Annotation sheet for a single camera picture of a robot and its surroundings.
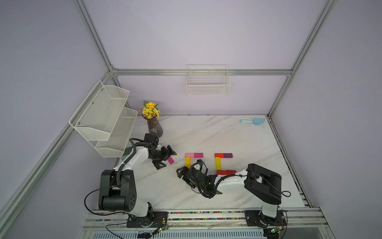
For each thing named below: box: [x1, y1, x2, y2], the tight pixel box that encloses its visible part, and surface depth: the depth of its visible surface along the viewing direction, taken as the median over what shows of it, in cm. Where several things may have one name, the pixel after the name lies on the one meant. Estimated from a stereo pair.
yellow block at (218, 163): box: [215, 156, 222, 171], surface depth 95 cm
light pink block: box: [185, 152, 195, 158], surface depth 100 cm
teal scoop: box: [239, 118, 266, 125], surface depth 120 cm
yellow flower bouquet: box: [141, 100, 162, 120], surface depth 92 cm
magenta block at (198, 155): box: [193, 152, 204, 158], surface depth 98 cm
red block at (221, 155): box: [214, 153, 225, 159], surface depth 100 cm
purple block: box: [223, 153, 233, 158], surface depth 98 cm
